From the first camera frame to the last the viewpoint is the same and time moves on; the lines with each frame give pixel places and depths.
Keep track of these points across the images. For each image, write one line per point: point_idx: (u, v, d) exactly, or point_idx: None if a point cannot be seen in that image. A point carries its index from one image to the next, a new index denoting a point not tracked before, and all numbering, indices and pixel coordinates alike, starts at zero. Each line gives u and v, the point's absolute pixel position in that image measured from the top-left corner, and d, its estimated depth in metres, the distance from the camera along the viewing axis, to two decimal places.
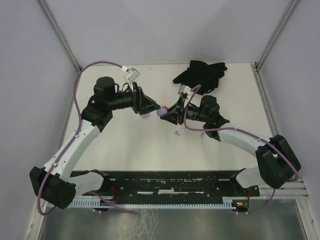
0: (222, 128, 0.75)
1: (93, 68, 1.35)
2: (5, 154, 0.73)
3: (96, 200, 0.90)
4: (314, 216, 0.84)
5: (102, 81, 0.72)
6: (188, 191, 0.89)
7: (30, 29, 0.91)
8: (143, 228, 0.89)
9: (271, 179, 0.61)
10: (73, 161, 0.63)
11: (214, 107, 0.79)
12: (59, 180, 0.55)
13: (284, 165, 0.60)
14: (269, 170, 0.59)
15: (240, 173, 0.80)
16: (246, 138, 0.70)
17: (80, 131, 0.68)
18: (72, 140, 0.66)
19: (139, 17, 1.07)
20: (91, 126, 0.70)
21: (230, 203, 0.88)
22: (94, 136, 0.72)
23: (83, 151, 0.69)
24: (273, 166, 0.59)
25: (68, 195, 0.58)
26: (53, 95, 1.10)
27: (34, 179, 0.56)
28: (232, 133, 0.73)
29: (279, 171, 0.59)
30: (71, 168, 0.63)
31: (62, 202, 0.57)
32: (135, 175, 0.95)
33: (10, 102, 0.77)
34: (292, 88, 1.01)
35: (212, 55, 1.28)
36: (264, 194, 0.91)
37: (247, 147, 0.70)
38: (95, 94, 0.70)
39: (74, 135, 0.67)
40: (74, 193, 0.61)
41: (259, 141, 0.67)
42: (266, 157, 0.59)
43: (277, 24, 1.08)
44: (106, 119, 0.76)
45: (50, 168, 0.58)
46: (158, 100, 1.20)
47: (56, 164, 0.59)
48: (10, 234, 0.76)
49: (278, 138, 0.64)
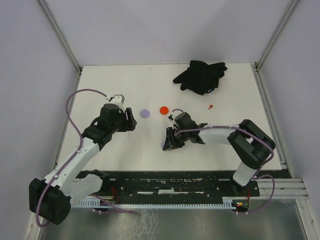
0: (201, 128, 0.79)
1: (93, 68, 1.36)
2: (5, 153, 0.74)
3: (96, 200, 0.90)
4: (314, 216, 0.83)
5: (109, 105, 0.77)
6: (188, 191, 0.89)
7: (30, 29, 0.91)
8: (143, 228, 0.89)
9: (251, 162, 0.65)
10: (73, 175, 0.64)
11: (181, 116, 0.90)
12: (59, 193, 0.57)
13: (259, 146, 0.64)
14: (245, 153, 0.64)
15: (236, 172, 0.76)
16: (221, 130, 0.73)
17: (82, 147, 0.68)
18: (73, 155, 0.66)
19: (139, 17, 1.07)
20: (92, 143, 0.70)
21: (230, 203, 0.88)
22: (93, 154, 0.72)
23: (84, 166, 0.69)
24: (245, 147, 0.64)
25: (63, 209, 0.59)
26: (53, 95, 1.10)
27: (33, 191, 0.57)
28: (209, 131, 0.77)
29: (252, 151, 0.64)
30: (71, 180, 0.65)
31: (56, 218, 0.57)
32: (135, 175, 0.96)
33: (10, 102, 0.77)
34: (292, 88, 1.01)
35: (211, 55, 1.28)
36: (263, 194, 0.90)
37: (223, 138, 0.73)
38: (103, 114, 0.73)
39: (76, 150, 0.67)
40: (69, 208, 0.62)
41: (230, 129, 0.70)
42: (236, 140, 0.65)
43: (277, 24, 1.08)
44: (107, 139, 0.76)
45: (51, 179, 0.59)
46: (158, 100, 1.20)
47: (57, 176, 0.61)
48: (10, 233, 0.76)
49: (246, 122, 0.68)
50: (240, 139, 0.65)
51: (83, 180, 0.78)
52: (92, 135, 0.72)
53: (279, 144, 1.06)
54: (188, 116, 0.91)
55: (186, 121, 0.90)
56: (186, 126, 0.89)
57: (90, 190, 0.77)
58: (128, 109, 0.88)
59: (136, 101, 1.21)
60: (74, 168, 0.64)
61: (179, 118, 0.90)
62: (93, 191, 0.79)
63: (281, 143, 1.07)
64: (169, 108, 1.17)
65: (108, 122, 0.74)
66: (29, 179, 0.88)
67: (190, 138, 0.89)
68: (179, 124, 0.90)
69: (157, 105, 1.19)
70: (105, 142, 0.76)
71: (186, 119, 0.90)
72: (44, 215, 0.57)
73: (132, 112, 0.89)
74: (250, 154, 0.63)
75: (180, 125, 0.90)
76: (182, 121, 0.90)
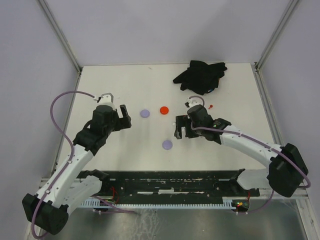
0: (227, 131, 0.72)
1: (93, 68, 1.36)
2: (5, 153, 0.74)
3: (95, 200, 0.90)
4: (314, 216, 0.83)
5: (102, 108, 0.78)
6: (188, 191, 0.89)
7: (30, 29, 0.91)
8: (143, 228, 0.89)
9: (283, 189, 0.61)
10: (66, 187, 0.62)
11: (199, 110, 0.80)
12: (52, 207, 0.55)
13: (297, 176, 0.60)
14: (284, 183, 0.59)
15: (242, 176, 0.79)
16: (256, 147, 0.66)
17: (73, 157, 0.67)
18: (65, 166, 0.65)
19: (139, 17, 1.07)
20: (84, 151, 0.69)
21: (230, 202, 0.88)
22: (87, 160, 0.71)
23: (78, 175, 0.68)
24: (287, 177, 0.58)
25: (60, 220, 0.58)
26: (53, 95, 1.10)
27: (27, 206, 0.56)
28: (238, 139, 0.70)
29: (292, 181, 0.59)
30: (66, 192, 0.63)
31: (54, 229, 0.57)
32: (135, 175, 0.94)
33: (10, 101, 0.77)
34: (292, 88, 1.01)
35: (211, 55, 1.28)
36: (264, 194, 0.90)
37: (256, 156, 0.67)
38: (96, 118, 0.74)
39: (68, 161, 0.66)
40: (66, 218, 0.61)
41: (270, 150, 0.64)
42: (279, 169, 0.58)
43: (277, 24, 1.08)
44: (100, 143, 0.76)
45: (43, 195, 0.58)
46: (158, 100, 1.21)
47: (49, 191, 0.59)
48: (10, 233, 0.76)
49: (289, 147, 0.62)
50: (283, 167, 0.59)
51: (82, 183, 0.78)
52: (85, 139, 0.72)
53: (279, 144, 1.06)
54: (204, 110, 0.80)
55: (202, 116, 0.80)
56: (201, 121, 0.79)
57: (90, 192, 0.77)
58: (122, 106, 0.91)
59: (135, 101, 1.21)
60: (67, 181, 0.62)
61: (195, 112, 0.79)
62: (94, 192, 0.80)
63: (281, 143, 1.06)
64: (169, 108, 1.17)
65: (101, 125, 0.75)
66: (29, 179, 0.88)
67: (206, 134, 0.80)
68: (193, 117, 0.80)
69: (157, 105, 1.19)
70: (99, 146, 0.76)
71: (202, 113, 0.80)
72: (41, 226, 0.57)
73: (126, 109, 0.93)
74: (288, 184, 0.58)
75: (195, 119, 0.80)
76: (198, 115, 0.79)
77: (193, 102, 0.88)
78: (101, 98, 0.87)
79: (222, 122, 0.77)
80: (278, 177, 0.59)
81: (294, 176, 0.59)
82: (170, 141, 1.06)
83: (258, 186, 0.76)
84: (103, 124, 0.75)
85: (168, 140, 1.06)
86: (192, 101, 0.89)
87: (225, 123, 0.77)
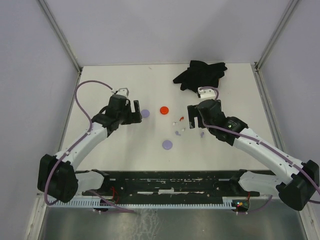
0: (243, 135, 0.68)
1: (93, 69, 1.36)
2: (5, 154, 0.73)
3: (96, 200, 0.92)
4: (314, 216, 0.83)
5: (118, 95, 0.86)
6: (188, 191, 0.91)
7: (30, 29, 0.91)
8: (143, 228, 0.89)
9: (292, 202, 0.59)
10: (82, 155, 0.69)
11: (213, 106, 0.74)
12: (69, 167, 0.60)
13: (310, 192, 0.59)
14: (298, 199, 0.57)
15: (243, 177, 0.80)
16: (277, 159, 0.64)
17: (92, 130, 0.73)
18: (84, 136, 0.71)
19: (139, 16, 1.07)
20: (101, 127, 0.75)
21: (230, 203, 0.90)
22: (101, 139, 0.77)
23: (91, 148, 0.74)
24: (303, 196, 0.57)
25: (70, 188, 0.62)
26: (53, 95, 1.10)
27: (44, 166, 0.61)
28: (256, 146, 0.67)
29: (305, 199, 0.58)
30: (80, 160, 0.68)
31: (64, 195, 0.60)
32: (134, 175, 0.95)
33: (10, 101, 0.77)
34: (293, 88, 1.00)
35: (211, 55, 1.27)
36: (263, 194, 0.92)
37: (274, 167, 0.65)
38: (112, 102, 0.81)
39: (86, 132, 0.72)
40: (75, 189, 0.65)
41: (292, 166, 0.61)
42: (300, 188, 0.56)
43: (277, 24, 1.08)
44: (114, 125, 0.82)
45: (62, 155, 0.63)
46: (158, 100, 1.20)
47: (68, 152, 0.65)
48: (10, 234, 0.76)
49: (311, 165, 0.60)
50: (303, 185, 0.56)
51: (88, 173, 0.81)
52: (101, 120, 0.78)
53: (279, 143, 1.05)
54: (218, 107, 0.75)
55: (215, 113, 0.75)
56: (214, 118, 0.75)
57: (93, 183, 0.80)
58: (135, 101, 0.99)
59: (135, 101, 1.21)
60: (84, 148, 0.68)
61: (208, 108, 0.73)
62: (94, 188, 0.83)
63: (281, 143, 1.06)
64: (170, 108, 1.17)
65: (116, 110, 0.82)
66: (29, 179, 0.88)
67: (218, 133, 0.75)
68: (205, 114, 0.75)
69: (157, 105, 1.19)
70: (113, 129, 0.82)
71: (215, 110, 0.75)
72: (52, 192, 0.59)
73: (138, 106, 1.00)
74: (301, 202, 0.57)
75: (207, 115, 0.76)
76: (210, 111, 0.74)
77: (205, 92, 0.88)
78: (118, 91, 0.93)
79: (237, 122, 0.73)
80: (295, 194, 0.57)
81: (307, 194, 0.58)
82: (170, 141, 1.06)
83: (259, 190, 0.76)
84: (118, 109, 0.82)
85: (169, 141, 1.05)
86: (203, 91, 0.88)
87: (241, 124, 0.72)
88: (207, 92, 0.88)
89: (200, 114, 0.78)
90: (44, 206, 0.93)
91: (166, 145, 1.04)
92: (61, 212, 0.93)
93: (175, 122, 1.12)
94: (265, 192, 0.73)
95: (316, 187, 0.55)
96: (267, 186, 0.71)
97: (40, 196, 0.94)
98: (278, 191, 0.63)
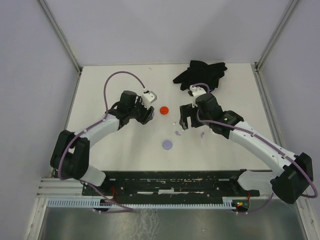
0: (238, 128, 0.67)
1: (93, 69, 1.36)
2: (5, 154, 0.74)
3: (96, 200, 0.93)
4: (314, 216, 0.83)
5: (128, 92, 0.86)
6: (188, 191, 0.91)
7: (30, 28, 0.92)
8: (143, 228, 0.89)
9: (285, 193, 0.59)
10: (96, 137, 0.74)
11: (209, 100, 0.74)
12: (86, 141, 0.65)
13: (303, 185, 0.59)
14: (290, 191, 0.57)
15: (242, 176, 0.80)
16: (270, 151, 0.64)
17: (107, 118, 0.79)
18: (100, 121, 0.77)
19: (139, 17, 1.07)
20: (115, 118, 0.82)
21: (230, 203, 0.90)
22: (111, 129, 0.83)
23: (102, 135, 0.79)
24: (295, 187, 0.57)
25: (82, 165, 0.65)
26: (53, 95, 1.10)
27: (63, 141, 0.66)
28: (250, 138, 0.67)
29: (296, 191, 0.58)
30: (92, 142, 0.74)
31: (75, 171, 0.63)
32: (135, 175, 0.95)
33: (10, 101, 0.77)
34: (292, 88, 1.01)
35: (211, 55, 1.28)
36: (263, 194, 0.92)
37: (267, 159, 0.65)
38: (123, 98, 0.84)
39: (102, 119, 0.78)
40: (85, 168, 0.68)
41: (284, 158, 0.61)
42: (291, 179, 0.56)
43: (277, 24, 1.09)
44: (125, 121, 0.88)
45: (81, 132, 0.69)
46: (158, 101, 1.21)
47: (86, 131, 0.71)
48: (10, 234, 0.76)
49: (303, 157, 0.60)
50: (295, 177, 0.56)
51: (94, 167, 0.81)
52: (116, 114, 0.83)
53: (279, 143, 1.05)
54: (215, 100, 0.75)
55: (212, 106, 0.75)
56: (210, 111, 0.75)
57: (92, 180, 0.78)
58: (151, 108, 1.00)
59: None
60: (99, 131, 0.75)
61: (205, 101, 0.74)
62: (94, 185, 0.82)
63: (280, 143, 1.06)
64: (170, 108, 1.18)
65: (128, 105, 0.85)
66: (29, 179, 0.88)
67: (214, 127, 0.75)
68: (202, 107, 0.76)
69: (157, 105, 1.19)
70: (124, 124, 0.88)
71: (212, 103, 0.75)
72: (67, 166, 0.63)
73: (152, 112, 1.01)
74: (293, 194, 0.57)
75: (204, 108, 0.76)
76: (207, 105, 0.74)
77: (197, 90, 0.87)
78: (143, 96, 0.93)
79: (233, 116, 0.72)
80: (287, 185, 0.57)
81: (300, 187, 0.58)
82: (171, 141, 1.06)
83: (259, 188, 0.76)
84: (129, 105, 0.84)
85: (169, 141, 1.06)
86: (195, 89, 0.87)
87: (237, 117, 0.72)
88: (199, 90, 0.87)
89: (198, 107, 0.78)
90: (44, 205, 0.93)
91: (167, 144, 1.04)
92: (61, 212, 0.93)
93: (175, 122, 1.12)
94: (266, 189, 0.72)
95: (310, 182, 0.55)
96: (266, 183, 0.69)
97: (40, 196, 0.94)
98: (271, 184, 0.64)
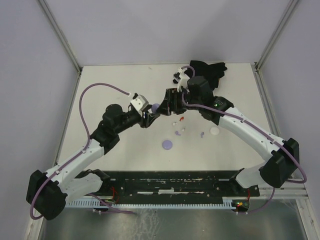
0: (227, 114, 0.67)
1: (93, 69, 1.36)
2: (5, 153, 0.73)
3: (95, 200, 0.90)
4: (314, 216, 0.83)
5: (112, 108, 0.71)
6: (188, 191, 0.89)
7: (30, 29, 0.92)
8: (143, 228, 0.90)
9: (272, 179, 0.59)
10: (74, 173, 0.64)
11: (202, 84, 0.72)
12: (57, 188, 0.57)
13: (290, 169, 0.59)
14: (277, 175, 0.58)
15: (239, 175, 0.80)
16: (259, 137, 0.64)
17: (87, 148, 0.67)
18: (78, 154, 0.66)
19: (139, 17, 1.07)
20: (98, 145, 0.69)
21: (230, 203, 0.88)
22: (97, 156, 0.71)
23: (86, 167, 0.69)
24: (282, 172, 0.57)
25: (57, 206, 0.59)
26: (52, 95, 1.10)
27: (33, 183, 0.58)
28: (239, 124, 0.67)
29: (284, 176, 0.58)
30: (70, 180, 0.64)
31: (49, 213, 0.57)
32: (135, 175, 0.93)
33: (10, 101, 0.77)
34: (292, 88, 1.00)
35: (211, 55, 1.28)
36: (263, 194, 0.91)
37: (256, 145, 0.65)
38: (105, 120, 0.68)
39: (82, 150, 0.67)
40: (63, 206, 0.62)
41: (273, 143, 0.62)
42: (279, 163, 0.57)
43: (277, 24, 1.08)
44: (113, 143, 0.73)
45: (52, 174, 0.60)
46: (158, 100, 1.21)
47: (58, 171, 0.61)
48: (10, 234, 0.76)
49: (290, 142, 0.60)
50: (282, 161, 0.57)
51: (83, 179, 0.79)
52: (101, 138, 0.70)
53: None
54: (207, 84, 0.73)
55: (204, 91, 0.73)
56: (202, 96, 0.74)
57: (88, 190, 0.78)
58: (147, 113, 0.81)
59: None
60: (77, 167, 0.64)
61: (198, 85, 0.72)
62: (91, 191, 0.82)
63: None
64: None
65: (113, 126, 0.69)
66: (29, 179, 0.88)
67: (204, 113, 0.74)
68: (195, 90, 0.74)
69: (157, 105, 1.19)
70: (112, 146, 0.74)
71: (205, 88, 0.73)
72: (37, 208, 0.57)
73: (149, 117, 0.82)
74: (280, 178, 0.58)
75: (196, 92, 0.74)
76: (200, 89, 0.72)
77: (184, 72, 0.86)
78: (130, 103, 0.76)
79: (224, 102, 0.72)
80: (274, 170, 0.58)
81: (287, 171, 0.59)
82: (171, 141, 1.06)
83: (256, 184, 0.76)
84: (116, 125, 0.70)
85: (169, 140, 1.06)
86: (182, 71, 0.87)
87: (227, 103, 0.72)
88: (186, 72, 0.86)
89: (191, 90, 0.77)
90: None
91: (167, 144, 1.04)
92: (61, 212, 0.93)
93: (175, 122, 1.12)
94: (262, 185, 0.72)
95: (298, 165, 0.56)
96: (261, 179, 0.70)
97: None
98: (259, 171, 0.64)
